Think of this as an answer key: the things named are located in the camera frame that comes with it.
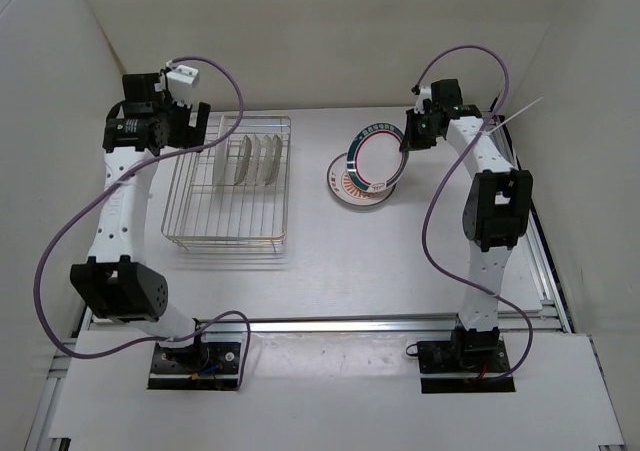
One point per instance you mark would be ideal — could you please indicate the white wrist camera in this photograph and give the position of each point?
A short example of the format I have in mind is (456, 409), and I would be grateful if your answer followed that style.
(423, 101)
(179, 82)

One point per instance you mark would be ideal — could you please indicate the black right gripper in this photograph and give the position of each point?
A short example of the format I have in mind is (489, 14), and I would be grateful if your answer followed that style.
(411, 142)

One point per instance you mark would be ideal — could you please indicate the clear glass plate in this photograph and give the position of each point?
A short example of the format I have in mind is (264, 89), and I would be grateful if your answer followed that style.
(255, 159)
(272, 160)
(243, 161)

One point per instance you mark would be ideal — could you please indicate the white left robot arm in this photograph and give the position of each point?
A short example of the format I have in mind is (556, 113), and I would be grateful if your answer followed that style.
(115, 281)

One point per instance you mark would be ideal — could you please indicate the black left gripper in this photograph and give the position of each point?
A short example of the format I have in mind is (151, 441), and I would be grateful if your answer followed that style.
(187, 136)

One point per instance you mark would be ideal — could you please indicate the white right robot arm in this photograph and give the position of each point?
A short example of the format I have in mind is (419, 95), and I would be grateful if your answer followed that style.
(496, 211)

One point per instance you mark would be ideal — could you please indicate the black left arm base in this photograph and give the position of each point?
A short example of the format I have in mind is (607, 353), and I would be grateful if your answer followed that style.
(205, 365)

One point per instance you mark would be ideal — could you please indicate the green band ceramic plate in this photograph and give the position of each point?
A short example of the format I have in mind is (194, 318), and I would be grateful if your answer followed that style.
(374, 161)

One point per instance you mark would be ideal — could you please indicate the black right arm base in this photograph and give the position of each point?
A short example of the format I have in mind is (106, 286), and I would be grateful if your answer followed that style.
(469, 362)

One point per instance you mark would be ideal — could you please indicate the clear glass plate front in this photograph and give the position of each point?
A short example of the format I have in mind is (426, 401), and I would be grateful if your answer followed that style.
(243, 161)

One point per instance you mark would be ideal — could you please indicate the aluminium mounting rail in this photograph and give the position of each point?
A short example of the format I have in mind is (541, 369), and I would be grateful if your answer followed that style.
(395, 324)

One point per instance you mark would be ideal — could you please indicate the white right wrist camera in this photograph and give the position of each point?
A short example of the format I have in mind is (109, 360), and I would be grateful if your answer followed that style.
(423, 101)

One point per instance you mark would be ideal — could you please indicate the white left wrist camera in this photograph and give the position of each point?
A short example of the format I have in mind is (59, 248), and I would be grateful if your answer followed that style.
(179, 82)

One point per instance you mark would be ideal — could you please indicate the silver wire dish rack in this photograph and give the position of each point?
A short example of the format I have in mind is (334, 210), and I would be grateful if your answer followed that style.
(199, 216)

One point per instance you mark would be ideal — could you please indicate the green rim dotted plate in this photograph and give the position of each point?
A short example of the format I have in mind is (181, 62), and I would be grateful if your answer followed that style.
(220, 156)

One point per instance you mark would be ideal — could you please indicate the clear glass plate back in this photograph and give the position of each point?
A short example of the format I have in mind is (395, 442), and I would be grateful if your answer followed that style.
(272, 160)

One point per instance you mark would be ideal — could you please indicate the white cable tie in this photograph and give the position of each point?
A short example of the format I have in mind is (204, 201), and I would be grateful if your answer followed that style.
(503, 123)

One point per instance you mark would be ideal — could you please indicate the orange sunburst ceramic plate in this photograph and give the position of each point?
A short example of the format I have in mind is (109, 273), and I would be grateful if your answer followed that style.
(346, 193)

